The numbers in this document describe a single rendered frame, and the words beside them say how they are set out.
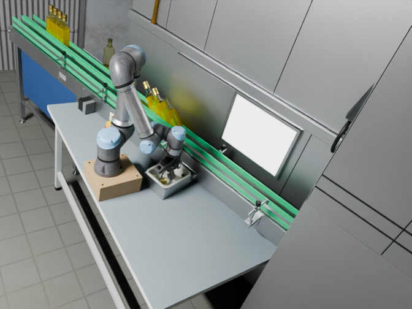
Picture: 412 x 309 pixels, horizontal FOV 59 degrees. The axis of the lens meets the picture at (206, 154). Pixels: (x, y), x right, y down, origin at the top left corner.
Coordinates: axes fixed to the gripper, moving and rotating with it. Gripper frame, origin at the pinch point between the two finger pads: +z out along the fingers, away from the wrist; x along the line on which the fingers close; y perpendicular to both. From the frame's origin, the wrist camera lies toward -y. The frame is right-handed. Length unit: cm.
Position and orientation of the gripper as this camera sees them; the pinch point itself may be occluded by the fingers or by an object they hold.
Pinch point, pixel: (164, 180)
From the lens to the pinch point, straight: 209.1
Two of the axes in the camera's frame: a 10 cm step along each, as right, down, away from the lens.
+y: 6.3, -3.4, 7.0
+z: -2.5, 7.6, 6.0
